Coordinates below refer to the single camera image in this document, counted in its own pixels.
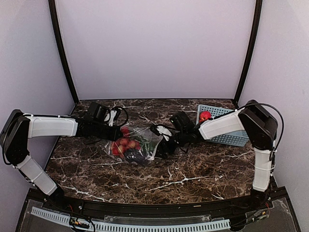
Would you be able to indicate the black front rail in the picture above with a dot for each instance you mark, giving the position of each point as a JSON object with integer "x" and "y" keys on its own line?
{"x": 97, "y": 209}

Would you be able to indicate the clear zip top bag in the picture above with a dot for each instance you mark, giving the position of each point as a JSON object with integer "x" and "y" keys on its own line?
{"x": 135, "y": 132}

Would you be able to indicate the purple fake eggplant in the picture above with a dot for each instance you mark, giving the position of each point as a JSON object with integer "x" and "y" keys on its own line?
{"x": 133, "y": 155}

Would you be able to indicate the light blue plastic basket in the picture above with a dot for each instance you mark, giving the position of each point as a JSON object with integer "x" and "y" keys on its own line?
{"x": 224, "y": 128}

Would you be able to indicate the white slotted cable duct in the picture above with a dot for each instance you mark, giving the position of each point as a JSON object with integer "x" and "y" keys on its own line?
{"x": 122, "y": 224}

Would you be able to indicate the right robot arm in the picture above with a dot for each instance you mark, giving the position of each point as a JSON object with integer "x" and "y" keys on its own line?
{"x": 253, "y": 118}

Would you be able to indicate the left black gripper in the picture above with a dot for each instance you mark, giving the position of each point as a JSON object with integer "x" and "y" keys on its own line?
{"x": 113, "y": 136}

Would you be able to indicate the green fake avocado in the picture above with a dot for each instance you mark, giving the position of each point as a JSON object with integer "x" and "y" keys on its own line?
{"x": 148, "y": 145}

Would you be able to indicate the black frame post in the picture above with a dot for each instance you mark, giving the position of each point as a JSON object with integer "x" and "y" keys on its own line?
{"x": 249, "y": 53}
{"x": 61, "y": 50}

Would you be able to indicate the right black frame post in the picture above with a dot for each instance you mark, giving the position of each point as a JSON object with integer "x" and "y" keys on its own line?
{"x": 249, "y": 53}

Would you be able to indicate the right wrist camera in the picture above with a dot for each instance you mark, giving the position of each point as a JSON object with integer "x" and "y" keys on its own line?
{"x": 161, "y": 131}

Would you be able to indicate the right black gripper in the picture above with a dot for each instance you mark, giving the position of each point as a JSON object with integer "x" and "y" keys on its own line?
{"x": 162, "y": 144}

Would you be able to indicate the left black frame post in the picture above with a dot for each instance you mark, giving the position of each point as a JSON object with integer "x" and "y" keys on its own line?
{"x": 61, "y": 50}

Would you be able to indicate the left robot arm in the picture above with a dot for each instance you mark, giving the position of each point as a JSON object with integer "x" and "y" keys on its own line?
{"x": 20, "y": 127}

